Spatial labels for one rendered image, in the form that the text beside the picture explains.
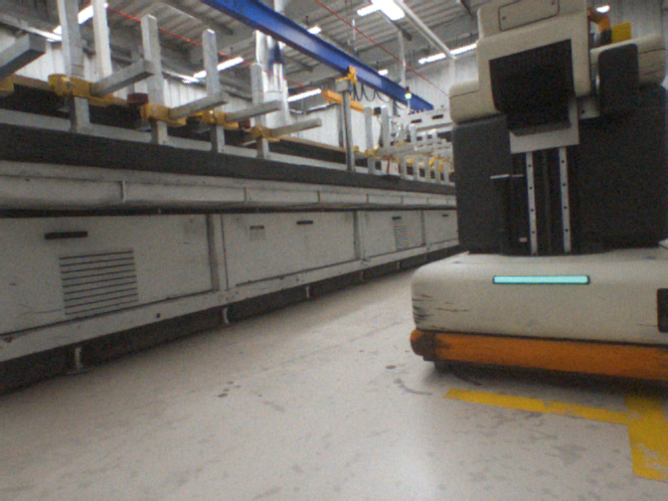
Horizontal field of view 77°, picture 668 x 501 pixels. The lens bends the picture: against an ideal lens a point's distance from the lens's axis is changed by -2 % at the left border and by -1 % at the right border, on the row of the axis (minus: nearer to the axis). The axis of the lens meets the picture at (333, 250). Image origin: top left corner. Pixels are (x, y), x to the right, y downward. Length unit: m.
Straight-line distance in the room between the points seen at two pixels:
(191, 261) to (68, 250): 0.48
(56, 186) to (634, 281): 1.36
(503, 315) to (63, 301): 1.28
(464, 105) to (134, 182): 1.03
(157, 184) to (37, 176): 0.35
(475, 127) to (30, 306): 1.42
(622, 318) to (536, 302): 0.16
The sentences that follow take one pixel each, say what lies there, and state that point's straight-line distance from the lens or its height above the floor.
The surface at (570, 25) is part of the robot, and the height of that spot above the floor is 0.77.
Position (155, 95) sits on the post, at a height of 0.86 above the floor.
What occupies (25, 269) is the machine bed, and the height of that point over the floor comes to 0.34.
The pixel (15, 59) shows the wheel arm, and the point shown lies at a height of 0.79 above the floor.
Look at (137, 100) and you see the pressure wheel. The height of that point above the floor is 0.88.
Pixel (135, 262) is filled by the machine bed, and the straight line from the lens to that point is 1.69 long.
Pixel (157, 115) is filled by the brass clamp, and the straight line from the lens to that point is 1.51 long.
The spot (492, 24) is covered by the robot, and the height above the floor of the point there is 0.84.
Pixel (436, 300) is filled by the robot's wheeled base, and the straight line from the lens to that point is 1.07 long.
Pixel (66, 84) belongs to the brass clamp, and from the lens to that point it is 1.38.
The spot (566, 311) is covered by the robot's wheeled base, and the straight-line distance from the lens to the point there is 1.02.
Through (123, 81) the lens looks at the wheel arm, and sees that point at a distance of 1.28.
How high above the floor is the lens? 0.39
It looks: 3 degrees down
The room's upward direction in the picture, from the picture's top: 4 degrees counter-clockwise
